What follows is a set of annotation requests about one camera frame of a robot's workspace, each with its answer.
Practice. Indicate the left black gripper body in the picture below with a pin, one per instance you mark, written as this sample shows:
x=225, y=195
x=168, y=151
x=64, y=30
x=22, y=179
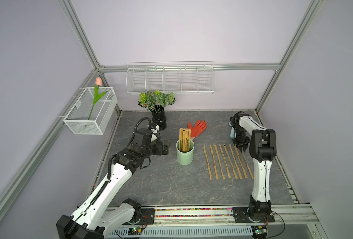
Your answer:
x=156, y=149

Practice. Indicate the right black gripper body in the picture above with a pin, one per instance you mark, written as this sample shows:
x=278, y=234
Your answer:
x=241, y=140

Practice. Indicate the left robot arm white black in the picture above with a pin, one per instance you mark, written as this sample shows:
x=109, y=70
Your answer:
x=88, y=221

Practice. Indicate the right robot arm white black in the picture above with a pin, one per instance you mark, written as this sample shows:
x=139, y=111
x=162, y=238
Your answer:
x=261, y=143

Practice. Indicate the mint green storage cup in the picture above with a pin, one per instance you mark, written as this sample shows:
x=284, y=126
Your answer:
x=185, y=158

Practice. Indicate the bundle of brown paper straws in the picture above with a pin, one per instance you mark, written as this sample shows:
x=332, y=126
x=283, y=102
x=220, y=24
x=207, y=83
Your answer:
x=184, y=139

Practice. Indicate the teal small spatula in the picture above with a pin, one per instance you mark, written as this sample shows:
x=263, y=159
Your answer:
x=232, y=132

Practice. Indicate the black plant pot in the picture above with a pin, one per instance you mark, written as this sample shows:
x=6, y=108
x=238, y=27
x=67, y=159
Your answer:
x=159, y=117

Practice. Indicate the red hand-shaped scraper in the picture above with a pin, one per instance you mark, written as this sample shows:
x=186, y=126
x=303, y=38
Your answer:
x=197, y=129

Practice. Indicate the green artificial plant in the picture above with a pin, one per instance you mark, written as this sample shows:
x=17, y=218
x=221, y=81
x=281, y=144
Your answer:
x=154, y=101

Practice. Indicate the white mesh basket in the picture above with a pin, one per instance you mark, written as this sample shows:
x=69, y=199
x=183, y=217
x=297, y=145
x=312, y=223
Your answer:
x=77, y=117

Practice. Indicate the pink artificial tulip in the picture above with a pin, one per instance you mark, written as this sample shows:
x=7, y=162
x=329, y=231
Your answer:
x=97, y=95

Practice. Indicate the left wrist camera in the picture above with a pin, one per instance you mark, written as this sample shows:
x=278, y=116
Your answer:
x=146, y=136

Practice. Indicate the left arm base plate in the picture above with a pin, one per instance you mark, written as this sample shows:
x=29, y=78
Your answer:
x=146, y=217

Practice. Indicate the aluminium front rail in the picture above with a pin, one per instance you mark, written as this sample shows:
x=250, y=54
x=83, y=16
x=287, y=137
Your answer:
x=211, y=215

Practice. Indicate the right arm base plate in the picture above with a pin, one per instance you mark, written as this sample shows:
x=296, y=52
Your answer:
x=242, y=215

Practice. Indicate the white wire wall shelf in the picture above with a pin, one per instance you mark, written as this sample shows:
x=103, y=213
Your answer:
x=179, y=77

